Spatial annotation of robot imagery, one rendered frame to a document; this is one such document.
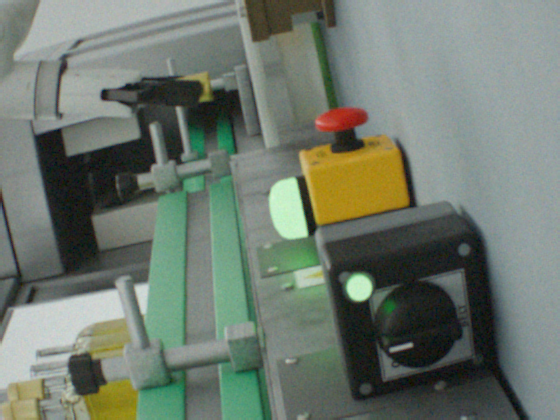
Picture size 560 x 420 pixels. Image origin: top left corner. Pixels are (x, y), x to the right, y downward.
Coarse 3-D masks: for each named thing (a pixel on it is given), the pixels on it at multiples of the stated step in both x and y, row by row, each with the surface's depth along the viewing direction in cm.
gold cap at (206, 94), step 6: (204, 72) 151; (180, 78) 151; (186, 78) 150; (192, 78) 150; (198, 78) 150; (204, 78) 150; (204, 84) 150; (210, 84) 150; (204, 90) 150; (210, 90) 150; (204, 96) 150; (210, 96) 150
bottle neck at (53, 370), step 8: (64, 360) 129; (32, 368) 129; (40, 368) 128; (48, 368) 128; (56, 368) 128; (64, 368) 128; (32, 376) 128; (40, 376) 128; (48, 376) 128; (56, 376) 128; (64, 376) 128
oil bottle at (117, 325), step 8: (112, 320) 136; (120, 320) 136; (144, 320) 134; (88, 328) 135; (96, 328) 134; (104, 328) 134; (112, 328) 133; (120, 328) 133; (80, 336) 133; (88, 336) 133
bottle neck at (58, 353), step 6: (42, 348) 135; (48, 348) 135; (54, 348) 135; (60, 348) 134; (66, 348) 134; (72, 348) 134; (36, 354) 134; (42, 354) 134; (48, 354) 134; (54, 354) 134; (60, 354) 134; (66, 354) 134; (36, 360) 134; (42, 360) 134; (48, 360) 134; (54, 360) 134; (60, 360) 134
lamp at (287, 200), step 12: (288, 180) 98; (300, 180) 97; (276, 192) 97; (288, 192) 96; (300, 192) 96; (276, 204) 96; (288, 204) 96; (300, 204) 96; (276, 216) 97; (288, 216) 96; (300, 216) 96; (312, 216) 96; (288, 228) 97; (300, 228) 97; (312, 228) 97
